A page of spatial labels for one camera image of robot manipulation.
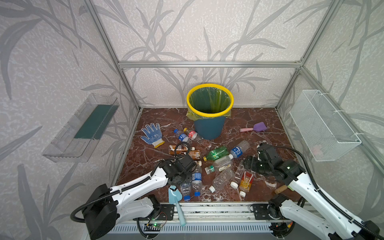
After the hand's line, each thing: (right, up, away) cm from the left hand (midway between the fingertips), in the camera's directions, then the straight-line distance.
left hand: (190, 175), depth 80 cm
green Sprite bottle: (+15, +10, +11) cm, 21 cm away
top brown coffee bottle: (-7, +12, +9) cm, 17 cm away
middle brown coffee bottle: (+2, +9, +8) cm, 13 cm away
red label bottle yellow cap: (+1, +20, +19) cm, 27 cm away
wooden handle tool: (+47, -6, -3) cm, 48 cm away
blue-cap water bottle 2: (+3, -3, 0) cm, 5 cm away
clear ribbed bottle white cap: (+18, -4, +4) cm, 19 cm away
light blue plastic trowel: (-9, -10, -2) cm, 13 cm away
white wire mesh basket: (+59, +23, -18) cm, 66 cm away
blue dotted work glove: (-27, +19, +22) cm, 40 cm away
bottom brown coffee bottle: (+4, +4, +8) cm, 10 cm away
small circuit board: (-19, -22, -8) cm, 30 cm away
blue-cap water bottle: (-2, -6, -5) cm, 8 cm away
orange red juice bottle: (+30, -4, -2) cm, 30 cm away
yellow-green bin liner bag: (+11, +44, +18) cm, 49 cm away
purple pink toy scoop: (+48, +25, +28) cm, 61 cm away
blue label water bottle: (+27, +11, +8) cm, 31 cm away
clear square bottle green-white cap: (+18, +6, +3) cm, 19 cm away
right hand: (+31, +9, -2) cm, 32 cm away
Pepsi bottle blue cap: (-6, +19, +16) cm, 25 cm away
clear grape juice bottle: (+27, -3, +6) cm, 28 cm away
